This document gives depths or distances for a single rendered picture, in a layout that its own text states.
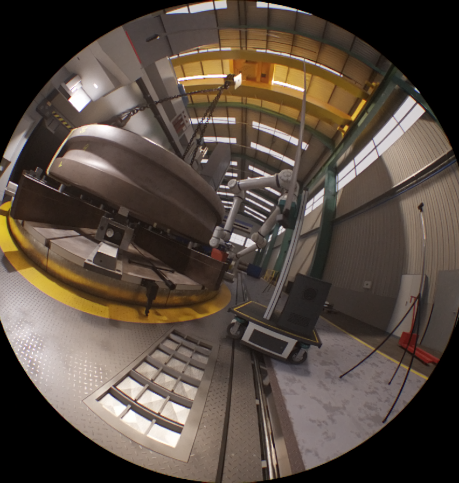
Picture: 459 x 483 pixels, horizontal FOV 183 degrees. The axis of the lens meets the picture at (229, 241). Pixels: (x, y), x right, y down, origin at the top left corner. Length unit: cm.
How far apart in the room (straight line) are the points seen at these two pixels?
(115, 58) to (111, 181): 174
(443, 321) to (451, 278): 114
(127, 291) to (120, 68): 266
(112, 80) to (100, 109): 183
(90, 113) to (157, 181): 291
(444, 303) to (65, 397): 634
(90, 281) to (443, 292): 701
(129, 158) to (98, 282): 152
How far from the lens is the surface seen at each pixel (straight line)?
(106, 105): 446
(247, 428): 91
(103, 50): 250
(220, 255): 179
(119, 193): 184
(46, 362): 95
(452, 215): 660
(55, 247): 150
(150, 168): 208
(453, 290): 588
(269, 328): 131
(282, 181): 143
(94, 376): 89
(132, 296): 147
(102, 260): 115
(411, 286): 573
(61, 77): 331
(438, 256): 625
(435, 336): 586
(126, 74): 253
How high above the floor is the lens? 76
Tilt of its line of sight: 6 degrees up
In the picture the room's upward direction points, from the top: 21 degrees clockwise
